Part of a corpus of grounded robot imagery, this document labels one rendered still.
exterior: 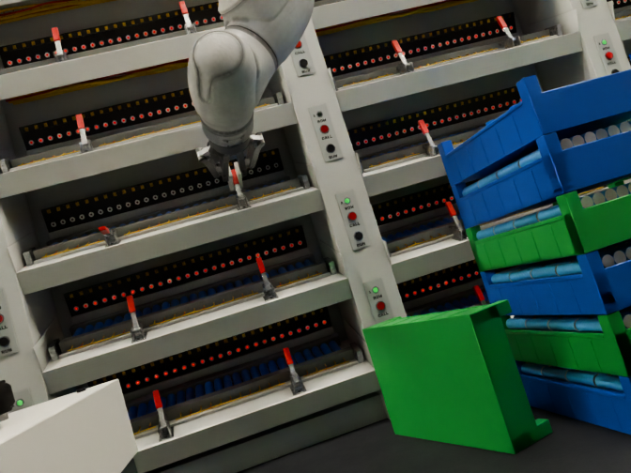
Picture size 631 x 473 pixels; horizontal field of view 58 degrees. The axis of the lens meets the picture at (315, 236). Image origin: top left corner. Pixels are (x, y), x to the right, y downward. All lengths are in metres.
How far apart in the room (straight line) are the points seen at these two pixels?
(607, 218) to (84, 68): 0.99
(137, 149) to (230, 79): 0.41
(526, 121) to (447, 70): 0.55
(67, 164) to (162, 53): 0.30
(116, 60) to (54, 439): 0.96
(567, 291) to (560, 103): 0.25
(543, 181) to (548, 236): 0.08
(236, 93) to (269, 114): 0.36
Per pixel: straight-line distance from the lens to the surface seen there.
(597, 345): 0.84
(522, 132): 0.83
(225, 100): 0.87
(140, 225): 1.23
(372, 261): 1.18
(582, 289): 0.82
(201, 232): 1.16
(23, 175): 1.24
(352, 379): 1.17
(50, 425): 0.42
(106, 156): 1.21
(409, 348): 0.97
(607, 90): 0.87
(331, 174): 1.19
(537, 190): 0.83
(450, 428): 0.97
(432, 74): 1.33
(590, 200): 0.82
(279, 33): 0.94
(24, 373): 1.20
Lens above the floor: 0.30
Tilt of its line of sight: 5 degrees up
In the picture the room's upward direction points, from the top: 17 degrees counter-clockwise
